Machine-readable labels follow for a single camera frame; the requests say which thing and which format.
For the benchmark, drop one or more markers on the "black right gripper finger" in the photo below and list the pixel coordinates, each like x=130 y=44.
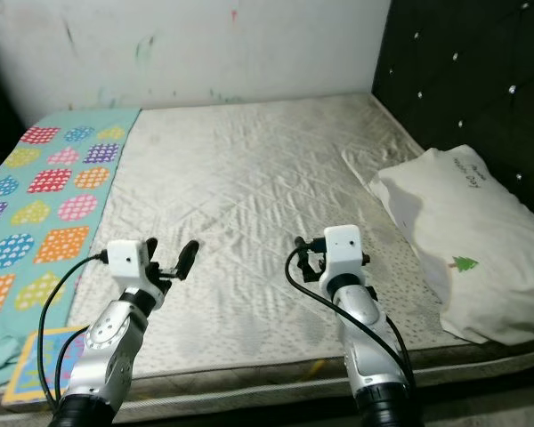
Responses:
x=302 y=248

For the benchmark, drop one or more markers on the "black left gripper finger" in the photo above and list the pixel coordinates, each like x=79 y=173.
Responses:
x=150 y=248
x=189 y=256

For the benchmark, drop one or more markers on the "white pillow with tree print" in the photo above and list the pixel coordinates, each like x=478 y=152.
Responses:
x=463 y=222

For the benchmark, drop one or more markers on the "colourful children's book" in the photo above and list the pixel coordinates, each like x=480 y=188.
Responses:
x=27 y=369

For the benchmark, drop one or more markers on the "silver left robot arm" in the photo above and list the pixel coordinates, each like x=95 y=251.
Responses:
x=111 y=347

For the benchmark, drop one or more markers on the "beige quilted mattress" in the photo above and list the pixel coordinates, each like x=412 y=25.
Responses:
x=240 y=178

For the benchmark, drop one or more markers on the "teal blanket with colourful shapes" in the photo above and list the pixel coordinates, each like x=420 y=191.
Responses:
x=0 y=356

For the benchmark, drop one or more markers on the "black tufted headboard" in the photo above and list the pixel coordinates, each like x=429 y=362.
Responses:
x=472 y=53

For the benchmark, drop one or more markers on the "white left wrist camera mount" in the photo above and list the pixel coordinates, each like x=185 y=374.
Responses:
x=126 y=260

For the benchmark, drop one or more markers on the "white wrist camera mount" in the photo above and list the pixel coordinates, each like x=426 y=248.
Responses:
x=343 y=247
x=126 y=260

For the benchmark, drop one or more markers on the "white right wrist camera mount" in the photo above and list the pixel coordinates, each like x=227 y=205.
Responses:
x=343 y=247

